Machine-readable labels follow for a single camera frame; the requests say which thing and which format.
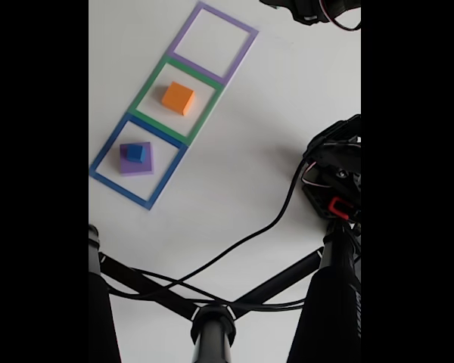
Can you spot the purple square frame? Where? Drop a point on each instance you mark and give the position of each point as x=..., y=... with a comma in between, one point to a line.
x=181, y=38

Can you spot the orange block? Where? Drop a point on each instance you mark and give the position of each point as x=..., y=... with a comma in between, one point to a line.
x=178, y=96

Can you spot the blue square frame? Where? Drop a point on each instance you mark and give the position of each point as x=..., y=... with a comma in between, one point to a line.
x=106, y=166

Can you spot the green square frame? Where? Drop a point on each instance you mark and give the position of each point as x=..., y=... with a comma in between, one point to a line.
x=143, y=96

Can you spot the large purple block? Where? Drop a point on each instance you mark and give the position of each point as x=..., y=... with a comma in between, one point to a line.
x=143, y=168

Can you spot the black tripod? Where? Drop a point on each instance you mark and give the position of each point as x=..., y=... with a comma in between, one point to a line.
x=333, y=302

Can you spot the small blue cube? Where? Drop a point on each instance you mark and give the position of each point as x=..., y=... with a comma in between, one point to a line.
x=135, y=152

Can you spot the red clamp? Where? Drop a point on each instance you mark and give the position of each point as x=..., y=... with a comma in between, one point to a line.
x=334, y=206

